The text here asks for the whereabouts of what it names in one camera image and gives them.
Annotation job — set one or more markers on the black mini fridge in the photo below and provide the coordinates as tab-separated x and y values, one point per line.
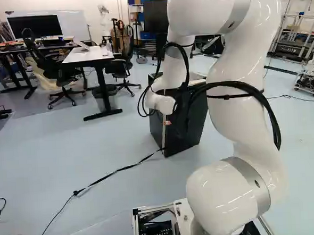
192	128

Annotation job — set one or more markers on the white desk with black legs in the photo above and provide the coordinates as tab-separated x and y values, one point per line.
89	55

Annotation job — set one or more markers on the clear bottle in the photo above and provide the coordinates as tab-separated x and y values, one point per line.
109	49

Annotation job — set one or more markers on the white tilted stand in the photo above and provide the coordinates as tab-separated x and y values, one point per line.
82	46

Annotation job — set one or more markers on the black office chair with headrest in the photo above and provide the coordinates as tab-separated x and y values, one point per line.
45	60

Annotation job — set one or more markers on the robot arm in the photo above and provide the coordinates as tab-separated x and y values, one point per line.
233	65

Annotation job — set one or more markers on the wheeled equipment cart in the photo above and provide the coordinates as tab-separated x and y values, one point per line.
310	78

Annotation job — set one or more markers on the large black monitor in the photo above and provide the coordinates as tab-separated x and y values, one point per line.
34	27

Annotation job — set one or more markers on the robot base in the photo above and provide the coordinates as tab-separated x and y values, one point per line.
153	229

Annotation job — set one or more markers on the dark desk with black legs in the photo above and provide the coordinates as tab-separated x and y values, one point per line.
11	50

